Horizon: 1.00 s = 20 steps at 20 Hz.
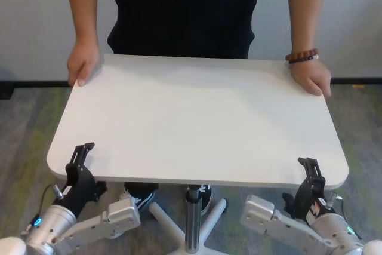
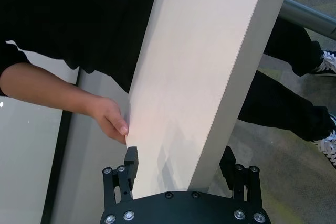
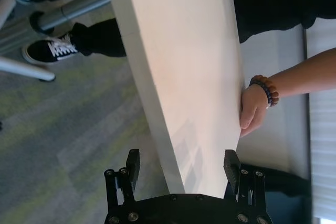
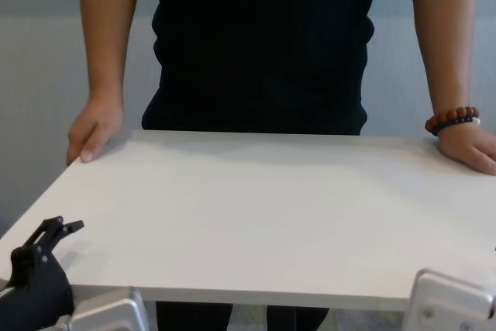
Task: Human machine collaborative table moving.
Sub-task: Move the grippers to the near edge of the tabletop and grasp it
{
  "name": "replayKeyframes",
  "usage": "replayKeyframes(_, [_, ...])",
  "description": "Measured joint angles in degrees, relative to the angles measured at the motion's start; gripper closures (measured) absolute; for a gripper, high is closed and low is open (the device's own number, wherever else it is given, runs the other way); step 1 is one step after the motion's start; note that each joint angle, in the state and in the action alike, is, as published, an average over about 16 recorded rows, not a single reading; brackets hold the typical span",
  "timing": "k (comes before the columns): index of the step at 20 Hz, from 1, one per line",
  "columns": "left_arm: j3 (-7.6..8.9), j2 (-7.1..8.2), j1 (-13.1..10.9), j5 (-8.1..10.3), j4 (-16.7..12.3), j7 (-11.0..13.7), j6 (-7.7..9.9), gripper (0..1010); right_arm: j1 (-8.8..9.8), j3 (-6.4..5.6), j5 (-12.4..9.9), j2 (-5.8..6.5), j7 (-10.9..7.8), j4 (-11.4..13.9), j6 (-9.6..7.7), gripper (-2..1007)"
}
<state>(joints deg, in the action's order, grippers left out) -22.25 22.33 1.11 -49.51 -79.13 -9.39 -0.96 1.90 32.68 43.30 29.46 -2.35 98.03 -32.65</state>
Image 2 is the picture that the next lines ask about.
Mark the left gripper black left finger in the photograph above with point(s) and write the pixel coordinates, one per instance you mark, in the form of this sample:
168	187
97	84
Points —
131	166

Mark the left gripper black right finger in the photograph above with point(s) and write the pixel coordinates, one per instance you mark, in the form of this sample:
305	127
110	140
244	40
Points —
228	166

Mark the white pedestal rolling table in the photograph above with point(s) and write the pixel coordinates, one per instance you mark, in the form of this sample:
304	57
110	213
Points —
183	77

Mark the person's right forearm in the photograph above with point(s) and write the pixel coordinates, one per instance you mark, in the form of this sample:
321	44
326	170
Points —
47	90

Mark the person's right hand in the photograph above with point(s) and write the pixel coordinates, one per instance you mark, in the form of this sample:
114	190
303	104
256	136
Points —
109	116

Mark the black trousers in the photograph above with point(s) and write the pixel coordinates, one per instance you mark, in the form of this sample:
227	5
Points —
275	103

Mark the black white canvas sneaker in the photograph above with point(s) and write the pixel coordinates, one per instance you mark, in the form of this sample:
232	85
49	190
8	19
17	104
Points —
326	64
328	142

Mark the person in black clothes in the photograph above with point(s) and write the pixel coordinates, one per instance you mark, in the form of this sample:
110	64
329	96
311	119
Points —
78	11

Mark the black window frame rail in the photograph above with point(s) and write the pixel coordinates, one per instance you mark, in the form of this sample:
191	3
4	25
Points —
60	155

